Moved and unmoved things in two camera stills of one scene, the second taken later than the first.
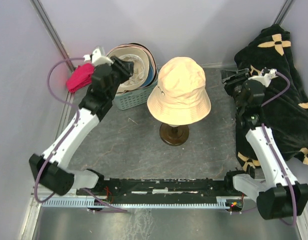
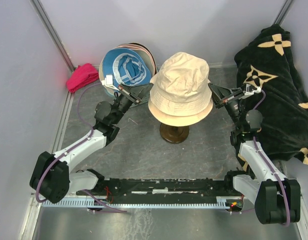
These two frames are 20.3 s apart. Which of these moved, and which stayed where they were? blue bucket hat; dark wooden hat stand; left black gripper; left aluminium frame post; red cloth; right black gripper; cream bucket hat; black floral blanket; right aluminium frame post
Moved: cream bucket hat; left black gripper; blue bucket hat; right black gripper
Stayed: black floral blanket; red cloth; left aluminium frame post; dark wooden hat stand; right aluminium frame post
